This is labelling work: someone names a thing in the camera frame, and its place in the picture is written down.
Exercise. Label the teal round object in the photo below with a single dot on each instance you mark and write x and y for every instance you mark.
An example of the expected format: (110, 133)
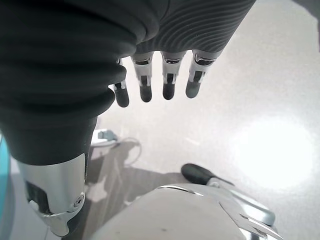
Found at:
(3, 180)

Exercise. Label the black grey robot foot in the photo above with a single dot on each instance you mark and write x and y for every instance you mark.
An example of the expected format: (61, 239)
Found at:
(197, 173)

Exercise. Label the dark right robot hand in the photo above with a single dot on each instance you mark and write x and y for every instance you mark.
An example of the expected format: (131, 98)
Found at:
(62, 75)

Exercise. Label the grey blue plug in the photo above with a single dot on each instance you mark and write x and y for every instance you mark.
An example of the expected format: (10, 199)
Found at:
(106, 135)

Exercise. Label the white robot leg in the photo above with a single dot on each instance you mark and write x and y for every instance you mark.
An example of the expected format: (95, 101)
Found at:
(155, 215)

